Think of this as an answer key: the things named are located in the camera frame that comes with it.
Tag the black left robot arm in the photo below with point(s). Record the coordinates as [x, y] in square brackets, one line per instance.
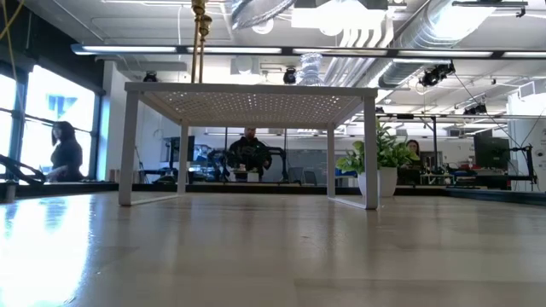
[17, 165]

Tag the white ceiling fixture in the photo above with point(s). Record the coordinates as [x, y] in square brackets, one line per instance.
[337, 19]

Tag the silver ventilation duct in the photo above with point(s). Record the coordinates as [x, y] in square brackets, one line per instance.
[426, 34]

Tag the black background robot arm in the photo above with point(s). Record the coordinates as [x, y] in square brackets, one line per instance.
[219, 160]

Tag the black ceiling track camera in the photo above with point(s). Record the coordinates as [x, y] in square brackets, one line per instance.
[435, 74]

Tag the grey cylinder post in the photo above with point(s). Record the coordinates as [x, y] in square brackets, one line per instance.
[10, 192]

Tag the round black ceiling device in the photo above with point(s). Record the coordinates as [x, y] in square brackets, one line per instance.
[290, 76]

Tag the small black ceiling device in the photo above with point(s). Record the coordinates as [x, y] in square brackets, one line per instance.
[150, 77]

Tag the white perforated metal shelf riser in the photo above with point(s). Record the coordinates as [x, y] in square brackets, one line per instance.
[251, 90]

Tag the green potted plant white pot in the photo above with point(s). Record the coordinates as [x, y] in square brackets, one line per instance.
[387, 181]

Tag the black computer monitor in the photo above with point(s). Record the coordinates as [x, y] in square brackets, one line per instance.
[490, 153]

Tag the long ceiling light strip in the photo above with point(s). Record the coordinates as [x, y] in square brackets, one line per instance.
[234, 50]

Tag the person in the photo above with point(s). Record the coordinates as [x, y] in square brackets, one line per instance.
[414, 149]
[66, 158]
[249, 155]

